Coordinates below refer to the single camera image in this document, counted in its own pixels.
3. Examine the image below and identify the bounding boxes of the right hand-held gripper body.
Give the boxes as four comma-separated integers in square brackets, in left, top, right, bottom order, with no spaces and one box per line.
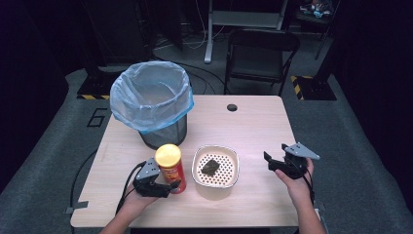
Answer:
[268,141,321,180]

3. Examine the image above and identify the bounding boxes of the black folding chair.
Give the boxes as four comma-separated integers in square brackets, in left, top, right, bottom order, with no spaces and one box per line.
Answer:
[222,27,302,98]

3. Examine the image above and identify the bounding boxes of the white metal desk frame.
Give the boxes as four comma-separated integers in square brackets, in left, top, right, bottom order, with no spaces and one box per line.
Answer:
[203,0,290,64]

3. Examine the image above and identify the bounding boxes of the dark cabinet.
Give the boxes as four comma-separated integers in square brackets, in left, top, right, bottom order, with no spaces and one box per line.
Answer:
[80,0,154,67]

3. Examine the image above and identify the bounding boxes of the person's right hand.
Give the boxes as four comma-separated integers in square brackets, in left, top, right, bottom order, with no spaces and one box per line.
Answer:
[275,157,316,204]

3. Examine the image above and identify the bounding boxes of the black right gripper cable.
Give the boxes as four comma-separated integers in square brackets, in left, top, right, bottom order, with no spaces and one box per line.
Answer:
[291,161,317,207]

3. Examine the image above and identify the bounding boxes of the black mesh trash bin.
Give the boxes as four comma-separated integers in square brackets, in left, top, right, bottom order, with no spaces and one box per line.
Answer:
[138,113,189,151]

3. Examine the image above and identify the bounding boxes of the brown tea bag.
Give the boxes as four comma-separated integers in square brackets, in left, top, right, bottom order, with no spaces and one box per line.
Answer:
[200,158,221,177]

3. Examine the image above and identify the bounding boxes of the grey tape strip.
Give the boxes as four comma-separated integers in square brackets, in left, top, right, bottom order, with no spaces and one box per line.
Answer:
[63,200,90,215]

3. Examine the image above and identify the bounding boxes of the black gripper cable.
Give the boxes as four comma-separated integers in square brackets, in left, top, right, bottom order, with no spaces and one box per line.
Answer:
[291,161,317,207]
[115,160,148,216]

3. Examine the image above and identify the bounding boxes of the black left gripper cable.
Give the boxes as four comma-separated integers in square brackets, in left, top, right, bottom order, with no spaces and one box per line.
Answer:
[115,160,148,216]

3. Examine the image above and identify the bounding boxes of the white cables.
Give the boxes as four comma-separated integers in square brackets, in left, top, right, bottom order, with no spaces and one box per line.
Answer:
[155,0,227,52]

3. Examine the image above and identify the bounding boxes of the red chips can yellow lid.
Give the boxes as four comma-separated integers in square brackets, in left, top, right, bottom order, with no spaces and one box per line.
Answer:
[154,143,188,195]

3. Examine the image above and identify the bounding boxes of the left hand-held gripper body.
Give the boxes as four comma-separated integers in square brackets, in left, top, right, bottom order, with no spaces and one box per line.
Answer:
[131,157,173,199]

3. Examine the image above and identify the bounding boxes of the beige strainer container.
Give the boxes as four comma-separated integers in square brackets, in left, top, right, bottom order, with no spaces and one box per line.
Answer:
[190,144,241,190]

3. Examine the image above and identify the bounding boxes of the black base plate striped edge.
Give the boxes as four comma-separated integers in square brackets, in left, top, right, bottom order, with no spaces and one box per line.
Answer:
[289,74,338,101]
[76,69,131,101]

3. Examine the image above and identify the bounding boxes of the blue plastic bin bag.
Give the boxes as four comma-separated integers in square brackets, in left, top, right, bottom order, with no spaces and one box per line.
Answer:
[109,60,196,136]

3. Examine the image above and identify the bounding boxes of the shelf with colourful clutter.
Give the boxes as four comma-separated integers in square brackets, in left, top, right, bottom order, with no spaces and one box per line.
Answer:
[295,0,343,28]

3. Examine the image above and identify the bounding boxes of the thin black floor cable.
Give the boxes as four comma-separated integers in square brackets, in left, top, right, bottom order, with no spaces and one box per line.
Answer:
[69,148,99,209]

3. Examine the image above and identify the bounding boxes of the person's left hand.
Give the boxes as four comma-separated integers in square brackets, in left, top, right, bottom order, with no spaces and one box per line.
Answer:
[121,181,161,216]

